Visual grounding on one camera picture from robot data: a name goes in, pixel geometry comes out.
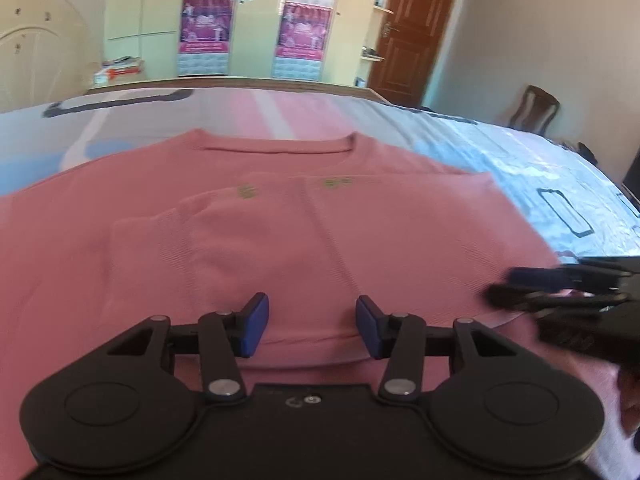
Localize printed patchwork bedsheet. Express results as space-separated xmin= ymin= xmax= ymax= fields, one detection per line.
xmin=0 ymin=87 xmax=640 ymax=273

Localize stack of books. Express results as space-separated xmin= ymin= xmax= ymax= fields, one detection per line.
xmin=102 ymin=56 xmax=148 ymax=81

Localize corner wall shelves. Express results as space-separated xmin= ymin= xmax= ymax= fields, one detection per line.
xmin=357 ymin=0 xmax=407 ymax=87

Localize brown wooden door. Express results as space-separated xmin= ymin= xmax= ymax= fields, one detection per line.
xmin=366 ymin=0 xmax=464 ymax=109

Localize pink shirt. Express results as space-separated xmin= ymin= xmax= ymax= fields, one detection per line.
xmin=0 ymin=129 xmax=640 ymax=480

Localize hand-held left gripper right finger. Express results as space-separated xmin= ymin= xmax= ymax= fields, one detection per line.
xmin=354 ymin=295 xmax=523 ymax=405

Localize dark wooden chair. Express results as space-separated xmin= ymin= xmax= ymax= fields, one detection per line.
xmin=509 ymin=84 xmax=561 ymax=137

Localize dark object on side table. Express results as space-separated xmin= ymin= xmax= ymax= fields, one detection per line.
xmin=565 ymin=142 xmax=601 ymax=163

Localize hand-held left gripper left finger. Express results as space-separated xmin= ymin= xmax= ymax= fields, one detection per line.
xmin=102 ymin=292 xmax=271 ymax=404

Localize wooden bed board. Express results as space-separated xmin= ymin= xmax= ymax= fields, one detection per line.
xmin=86 ymin=76 xmax=393 ymax=107

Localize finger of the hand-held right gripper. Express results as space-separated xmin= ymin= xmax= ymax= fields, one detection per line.
xmin=484 ymin=284 xmax=628 ymax=317
xmin=506 ymin=259 xmax=638 ymax=292

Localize person's right hand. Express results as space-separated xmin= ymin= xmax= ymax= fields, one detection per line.
xmin=617 ymin=364 xmax=640 ymax=453

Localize cream wardrobe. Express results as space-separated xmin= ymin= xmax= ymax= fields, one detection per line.
xmin=101 ymin=0 xmax=398 ymax=87

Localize white arched headboard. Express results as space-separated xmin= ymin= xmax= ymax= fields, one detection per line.
xmin=0 ymin=0 xmax=107 ymax=114

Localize purple wall calendar poster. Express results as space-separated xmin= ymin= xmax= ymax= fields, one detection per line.
xmin=272 ymin=0 xmax=347 ymax=82
xmin=177 ymin=0 xmax=242 ymax=78

